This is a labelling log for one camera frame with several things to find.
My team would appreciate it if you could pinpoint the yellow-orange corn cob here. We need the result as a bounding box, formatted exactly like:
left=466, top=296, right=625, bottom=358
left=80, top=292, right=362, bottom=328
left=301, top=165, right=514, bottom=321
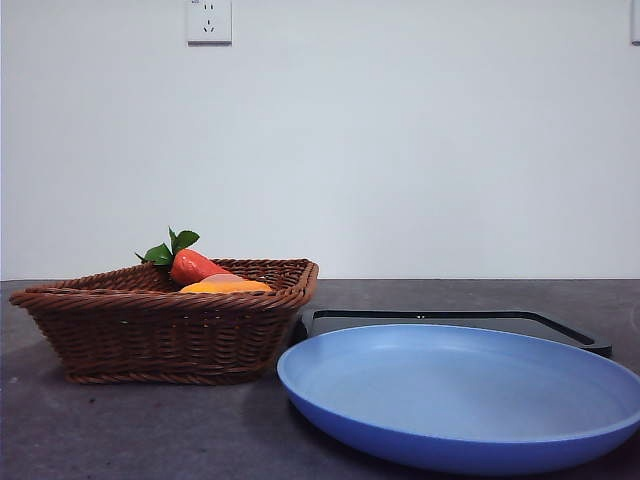
left=178, top=278, right=274, bottom=295

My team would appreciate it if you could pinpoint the orange carrot with green leaves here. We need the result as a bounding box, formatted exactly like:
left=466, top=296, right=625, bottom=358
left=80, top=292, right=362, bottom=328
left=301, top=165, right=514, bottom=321
left=134, top=226, right=237, bottom=287

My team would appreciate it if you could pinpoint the brown woven wicker basket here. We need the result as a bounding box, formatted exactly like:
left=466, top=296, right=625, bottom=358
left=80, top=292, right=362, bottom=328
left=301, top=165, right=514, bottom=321
left=8, top=257, right=320, bottom=386

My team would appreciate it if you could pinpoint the black rectangular tray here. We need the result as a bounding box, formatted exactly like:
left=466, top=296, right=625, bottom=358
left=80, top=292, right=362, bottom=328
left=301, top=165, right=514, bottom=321
left=292, top=308, right=614, bottom=358

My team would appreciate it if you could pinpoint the blue round plate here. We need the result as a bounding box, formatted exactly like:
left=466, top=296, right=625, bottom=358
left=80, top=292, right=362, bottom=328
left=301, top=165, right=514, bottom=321
left=276, top=323, right=640, bottom=476

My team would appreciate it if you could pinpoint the white wall power socket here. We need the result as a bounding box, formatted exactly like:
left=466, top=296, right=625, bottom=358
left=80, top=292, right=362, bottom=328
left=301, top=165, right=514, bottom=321
left=187, top=0, right=234, bottom=48

